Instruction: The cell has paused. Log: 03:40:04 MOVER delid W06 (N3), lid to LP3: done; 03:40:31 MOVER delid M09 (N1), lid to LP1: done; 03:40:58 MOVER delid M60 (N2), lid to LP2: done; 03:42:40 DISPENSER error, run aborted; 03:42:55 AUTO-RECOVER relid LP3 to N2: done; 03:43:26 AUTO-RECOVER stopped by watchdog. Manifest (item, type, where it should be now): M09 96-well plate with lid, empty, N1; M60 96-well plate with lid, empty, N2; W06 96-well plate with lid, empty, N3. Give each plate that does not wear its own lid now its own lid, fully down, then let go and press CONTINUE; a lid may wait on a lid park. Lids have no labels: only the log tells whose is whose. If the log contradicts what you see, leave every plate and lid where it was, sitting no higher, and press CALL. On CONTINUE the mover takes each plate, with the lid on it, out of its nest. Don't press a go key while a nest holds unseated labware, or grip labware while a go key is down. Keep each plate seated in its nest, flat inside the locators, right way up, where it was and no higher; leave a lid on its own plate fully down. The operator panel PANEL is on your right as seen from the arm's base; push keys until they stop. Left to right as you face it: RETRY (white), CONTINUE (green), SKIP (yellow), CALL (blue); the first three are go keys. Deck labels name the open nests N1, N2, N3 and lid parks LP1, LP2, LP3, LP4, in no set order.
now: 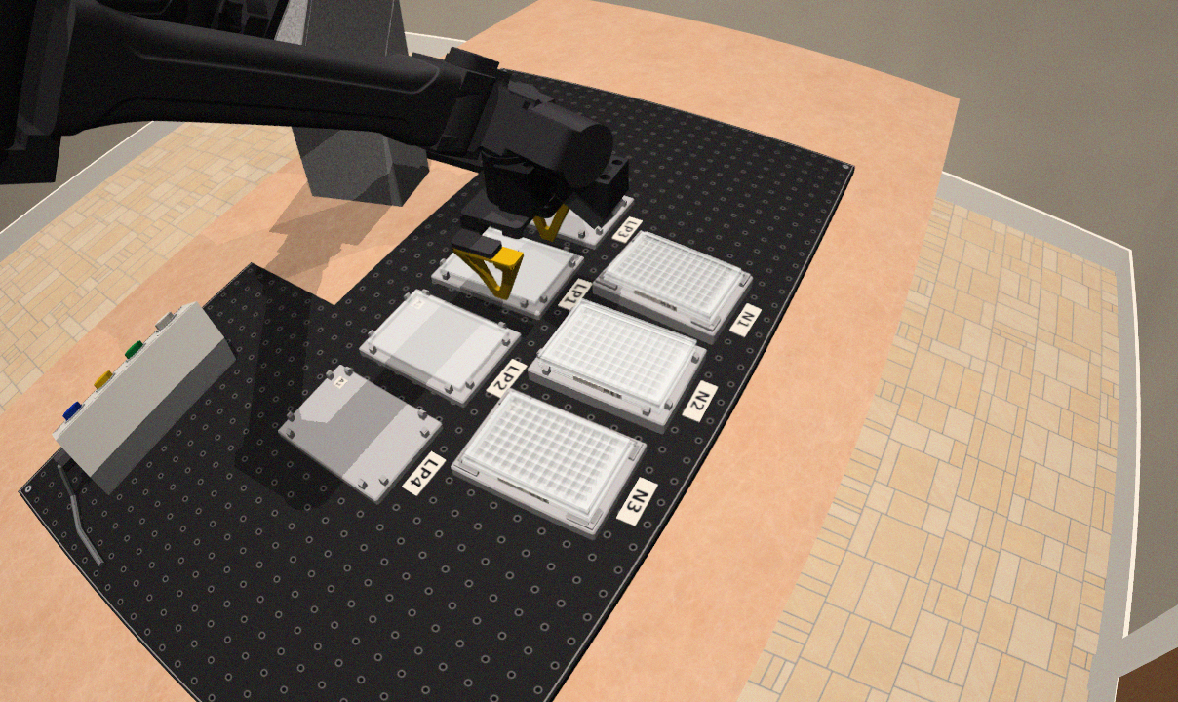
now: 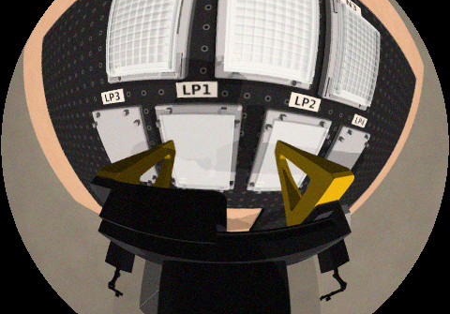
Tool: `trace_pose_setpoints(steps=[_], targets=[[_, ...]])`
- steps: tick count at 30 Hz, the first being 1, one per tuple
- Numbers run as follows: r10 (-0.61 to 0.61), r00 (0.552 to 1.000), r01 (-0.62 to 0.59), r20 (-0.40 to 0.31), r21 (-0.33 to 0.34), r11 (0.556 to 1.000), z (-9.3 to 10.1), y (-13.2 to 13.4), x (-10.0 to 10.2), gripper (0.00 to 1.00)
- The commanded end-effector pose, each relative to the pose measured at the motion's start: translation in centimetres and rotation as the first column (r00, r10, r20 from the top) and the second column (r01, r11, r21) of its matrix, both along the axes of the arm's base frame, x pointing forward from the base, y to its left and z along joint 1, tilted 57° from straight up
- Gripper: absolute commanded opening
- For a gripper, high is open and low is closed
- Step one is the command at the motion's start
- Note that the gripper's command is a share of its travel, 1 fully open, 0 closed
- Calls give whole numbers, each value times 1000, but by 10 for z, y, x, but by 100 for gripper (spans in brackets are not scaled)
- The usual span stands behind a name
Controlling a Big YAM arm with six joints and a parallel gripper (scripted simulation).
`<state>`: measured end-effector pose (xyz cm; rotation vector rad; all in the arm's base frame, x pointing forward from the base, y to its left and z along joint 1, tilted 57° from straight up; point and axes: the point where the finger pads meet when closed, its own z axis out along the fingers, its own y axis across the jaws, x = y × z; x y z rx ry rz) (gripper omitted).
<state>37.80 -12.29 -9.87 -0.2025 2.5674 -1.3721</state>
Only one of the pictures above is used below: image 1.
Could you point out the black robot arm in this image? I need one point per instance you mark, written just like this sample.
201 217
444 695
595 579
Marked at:
87 65

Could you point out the grey control panel with coloured buttons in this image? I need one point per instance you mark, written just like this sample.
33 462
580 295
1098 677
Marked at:
134 407

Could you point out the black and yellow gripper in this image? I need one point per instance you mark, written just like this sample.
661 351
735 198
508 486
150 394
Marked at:
483 211

